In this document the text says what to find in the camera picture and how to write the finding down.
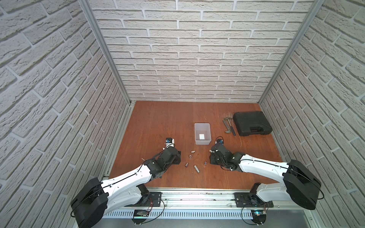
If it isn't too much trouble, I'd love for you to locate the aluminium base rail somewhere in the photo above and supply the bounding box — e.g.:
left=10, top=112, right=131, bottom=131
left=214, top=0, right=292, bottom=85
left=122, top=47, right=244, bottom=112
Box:
left=102, top=186, right=314, bottom=220

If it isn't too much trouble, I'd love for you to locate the black plastic tool case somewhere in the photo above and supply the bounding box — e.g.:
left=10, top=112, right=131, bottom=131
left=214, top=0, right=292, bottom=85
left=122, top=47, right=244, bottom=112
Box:
left=233, top=111, right=272, bottom=136

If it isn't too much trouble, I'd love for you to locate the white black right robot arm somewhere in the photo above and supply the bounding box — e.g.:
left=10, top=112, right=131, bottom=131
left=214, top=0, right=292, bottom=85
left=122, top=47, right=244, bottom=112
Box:
left=210, top=141, right=324, bottom=210

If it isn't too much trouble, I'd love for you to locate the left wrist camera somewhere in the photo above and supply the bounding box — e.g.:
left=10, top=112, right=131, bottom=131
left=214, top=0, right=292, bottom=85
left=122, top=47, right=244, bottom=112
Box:
left=165, top=138, right=175, bottom=148

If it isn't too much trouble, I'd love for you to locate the aluminium frame rail left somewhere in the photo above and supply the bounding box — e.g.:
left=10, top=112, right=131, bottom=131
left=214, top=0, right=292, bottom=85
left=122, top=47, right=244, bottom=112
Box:
left=99, top=101, right=136, bottom=180

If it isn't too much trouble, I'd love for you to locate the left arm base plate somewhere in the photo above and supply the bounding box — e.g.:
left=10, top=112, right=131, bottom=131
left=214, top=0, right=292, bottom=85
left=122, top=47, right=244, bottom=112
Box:
left=127, top=192, right=162, bottom=207

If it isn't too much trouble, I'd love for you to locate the right controller board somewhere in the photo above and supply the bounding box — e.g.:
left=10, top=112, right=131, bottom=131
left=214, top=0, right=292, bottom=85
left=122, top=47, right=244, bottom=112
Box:
left=251, top=211, right=267, bottom=226

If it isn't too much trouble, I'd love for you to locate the aluminium frame post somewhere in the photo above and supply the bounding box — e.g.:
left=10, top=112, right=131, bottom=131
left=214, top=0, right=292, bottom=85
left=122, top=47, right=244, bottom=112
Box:
left=258, top=0, right=325, bottom=105
left=79, top=0, right=131, bottom=106

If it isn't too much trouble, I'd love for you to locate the left controller board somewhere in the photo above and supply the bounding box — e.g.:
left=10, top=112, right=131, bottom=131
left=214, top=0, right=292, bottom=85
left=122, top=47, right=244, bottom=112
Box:
left=132, top=210, right=149, bottom=225

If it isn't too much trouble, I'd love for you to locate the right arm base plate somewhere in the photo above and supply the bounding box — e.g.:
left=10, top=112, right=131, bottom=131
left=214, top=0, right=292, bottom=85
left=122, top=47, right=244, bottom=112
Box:
left=234, top=192, right=274, bottom=208

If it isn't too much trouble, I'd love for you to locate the controller board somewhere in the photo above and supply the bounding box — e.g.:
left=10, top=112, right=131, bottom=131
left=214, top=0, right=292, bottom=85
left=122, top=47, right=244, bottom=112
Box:
left=251, top=211, right=267, bottom=226
left=132, top=210, right=149, bottom=225

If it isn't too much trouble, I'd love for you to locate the grey pipe wrench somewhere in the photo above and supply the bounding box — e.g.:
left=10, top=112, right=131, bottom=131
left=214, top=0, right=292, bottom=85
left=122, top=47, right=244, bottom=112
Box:
left=223, top=118, right=232, bottom=134

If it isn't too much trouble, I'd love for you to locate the translucent plastic storage box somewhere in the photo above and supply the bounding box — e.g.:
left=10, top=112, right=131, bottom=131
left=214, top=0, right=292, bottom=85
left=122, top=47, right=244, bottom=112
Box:
left=194, top=123, right=212, bottom=145

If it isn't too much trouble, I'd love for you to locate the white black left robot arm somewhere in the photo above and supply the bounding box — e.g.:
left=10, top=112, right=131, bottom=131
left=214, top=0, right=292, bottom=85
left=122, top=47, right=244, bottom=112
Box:
left=70, top=144, right=181, bottom=228

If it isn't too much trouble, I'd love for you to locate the aluminium frame post right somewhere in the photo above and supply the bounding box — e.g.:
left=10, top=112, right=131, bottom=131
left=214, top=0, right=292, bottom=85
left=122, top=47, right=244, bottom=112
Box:
left=258, top=0, right=325, bottom=105

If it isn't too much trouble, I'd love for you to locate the aluminium frame post left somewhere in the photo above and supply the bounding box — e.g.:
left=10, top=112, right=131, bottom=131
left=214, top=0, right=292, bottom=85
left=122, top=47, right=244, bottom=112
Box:
left=79, top=0, right=131, bottom=106

